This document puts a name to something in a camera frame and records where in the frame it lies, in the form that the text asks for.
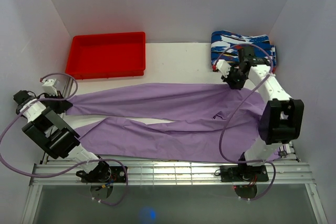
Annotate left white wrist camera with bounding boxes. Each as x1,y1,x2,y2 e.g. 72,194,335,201
40,78,59,97

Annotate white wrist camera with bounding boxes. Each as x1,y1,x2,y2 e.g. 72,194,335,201
213,59,231,78
40,78,59,97

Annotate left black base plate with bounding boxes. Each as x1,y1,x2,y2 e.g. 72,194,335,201
76,166,126,183

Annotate red plastic tray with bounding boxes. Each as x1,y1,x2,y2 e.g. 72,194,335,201
65,31,146,80

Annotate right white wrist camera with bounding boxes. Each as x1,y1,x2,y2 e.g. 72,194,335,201
213,59,231,78

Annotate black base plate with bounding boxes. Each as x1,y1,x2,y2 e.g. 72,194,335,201
76,166,126,183
219,164,269,182

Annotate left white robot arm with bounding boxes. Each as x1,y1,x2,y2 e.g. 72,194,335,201
13,90,112,183

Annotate purple trousers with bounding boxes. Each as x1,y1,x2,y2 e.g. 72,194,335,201
67,83,265,163

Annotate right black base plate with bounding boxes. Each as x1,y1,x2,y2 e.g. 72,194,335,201
219,164,269,182

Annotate blue patterned folded trousers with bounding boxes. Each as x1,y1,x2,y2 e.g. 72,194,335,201
211,30,277,68

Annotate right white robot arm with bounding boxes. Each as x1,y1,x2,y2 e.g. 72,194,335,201
213,44,304,186

